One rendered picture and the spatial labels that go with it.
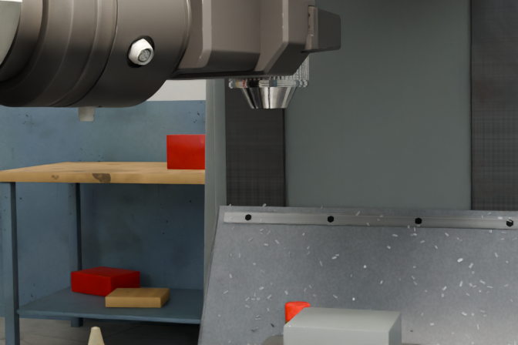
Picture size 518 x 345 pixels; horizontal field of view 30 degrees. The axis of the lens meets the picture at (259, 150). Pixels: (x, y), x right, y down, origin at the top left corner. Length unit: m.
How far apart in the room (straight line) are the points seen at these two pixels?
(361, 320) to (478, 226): 0.36
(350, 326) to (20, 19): 0.26
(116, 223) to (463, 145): 4.41
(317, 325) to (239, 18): 0.18
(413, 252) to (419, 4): 0.23
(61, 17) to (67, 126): 4.93
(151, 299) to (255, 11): 4.12
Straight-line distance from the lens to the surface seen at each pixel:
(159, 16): 0.45
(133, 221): 5.22
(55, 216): 5.42
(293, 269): 0.93
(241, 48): 0.49
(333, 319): 0.57
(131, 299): 4.61
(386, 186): 0.93
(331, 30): 0.56
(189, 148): 4.45
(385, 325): 0.56
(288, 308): 0.62
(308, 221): 0.94
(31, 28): 0.42
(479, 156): 0.92
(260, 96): 0.56
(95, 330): 0.69
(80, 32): 0.42
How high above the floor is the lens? 1.19
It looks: 3 degrees down
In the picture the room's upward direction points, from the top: 1 degrees counter-clockwise
